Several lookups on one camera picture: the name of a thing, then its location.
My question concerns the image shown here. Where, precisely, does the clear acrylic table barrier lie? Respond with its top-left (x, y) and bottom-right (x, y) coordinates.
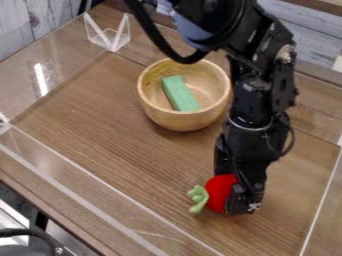
top-left (0, 119), bottom-right (339, 256)

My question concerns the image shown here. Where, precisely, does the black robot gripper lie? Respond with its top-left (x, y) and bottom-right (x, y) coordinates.
top-left (212, 114), bottom-right (291, 216)

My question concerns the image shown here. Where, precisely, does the green rectangular block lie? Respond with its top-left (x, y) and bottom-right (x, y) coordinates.
top-left (161, 75), bottom-right (200, 112)

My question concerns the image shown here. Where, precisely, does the black metal bracket with bolt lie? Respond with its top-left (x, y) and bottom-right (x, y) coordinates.
top-left (28, 212), bottom-right (76, 256)

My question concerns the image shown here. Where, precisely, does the wooden bowl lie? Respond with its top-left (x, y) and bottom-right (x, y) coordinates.
top-left (137, 59), bottom-right (231, 132)

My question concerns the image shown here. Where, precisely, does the black cable lower left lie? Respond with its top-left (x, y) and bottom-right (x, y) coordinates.
top-left (0, 227), bottom-right (58, 256)

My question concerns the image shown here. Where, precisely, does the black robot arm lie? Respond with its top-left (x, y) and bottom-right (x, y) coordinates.
top-left (169, 0), bottom-right (298, 215)

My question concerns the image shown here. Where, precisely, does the red plush tomato toy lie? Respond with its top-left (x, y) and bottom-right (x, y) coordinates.
top-left (187, 174), bottom-right (237, 214)

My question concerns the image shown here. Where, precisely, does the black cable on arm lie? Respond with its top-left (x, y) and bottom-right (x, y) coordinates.
top-left (124, 0), bottom-right (212, 65)

